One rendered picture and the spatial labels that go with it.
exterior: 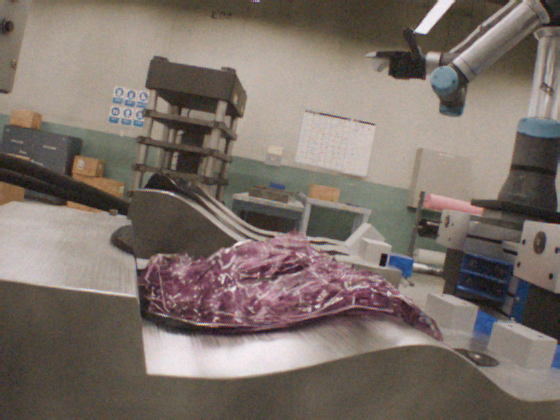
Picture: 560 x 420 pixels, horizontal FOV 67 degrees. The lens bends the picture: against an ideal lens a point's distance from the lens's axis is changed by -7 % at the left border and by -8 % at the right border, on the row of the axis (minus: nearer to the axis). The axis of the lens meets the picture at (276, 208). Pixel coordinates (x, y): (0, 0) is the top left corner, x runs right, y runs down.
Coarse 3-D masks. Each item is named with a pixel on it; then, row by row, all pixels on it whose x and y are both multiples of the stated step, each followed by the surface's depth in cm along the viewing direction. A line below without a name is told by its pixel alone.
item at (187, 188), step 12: (156, 180) 64; (168, 180) 63; (180, 180) 74; (180, 192) 64; (192, 192) 68; (204, 204) 68; (216, 204) 79; (216, 216) 68; (312, 240) 79; (336, 252) 69
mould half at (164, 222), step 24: (144, 192) 59; (168, 192) 60; (120, 216) 83; (144, 216) 59; (168, 216) 59; (192, 216) 59; (144, 240) 59; (168, 240) 60; (192, 240) 60; (216, 240) 60; (240, 240) 61; (264, 240) 71; (336, 240) 86; (360, 264) 60
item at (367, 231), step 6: (360, 228) 79; (366, 228) 76; (372, 228) 76; (354, 234) 79; (360, 234) 76; (366, 234) 76; (372, 234) 76; (378, 234) 76; (348, 240) 79; (354, 240) 76; (360, 240) 76; (378, 240) 76; (384, 240) 76; (348, 246) 76; (354, 246) 76; (402, 276) 78; (402, 282) 78; (408, 282) 78
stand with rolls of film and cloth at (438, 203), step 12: (420, 192) 603; (420, 204) 601; (432, 204) 597; (444, 204) 599; (456, 204) 603; (468, 204) 608; (420, 228) 608; (432, 228) 596; (408, 252) 606; (420, 252) 601; (432, 252) 607
